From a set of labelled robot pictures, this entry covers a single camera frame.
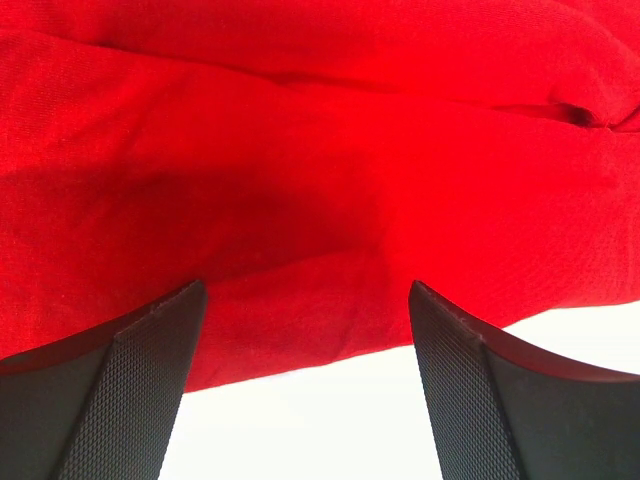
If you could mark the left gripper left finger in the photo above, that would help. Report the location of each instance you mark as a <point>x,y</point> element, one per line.
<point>102,403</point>

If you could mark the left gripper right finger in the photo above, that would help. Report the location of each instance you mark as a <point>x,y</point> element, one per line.
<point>502,408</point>

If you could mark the red t shirt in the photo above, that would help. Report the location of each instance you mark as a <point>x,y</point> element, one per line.
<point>309,160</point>

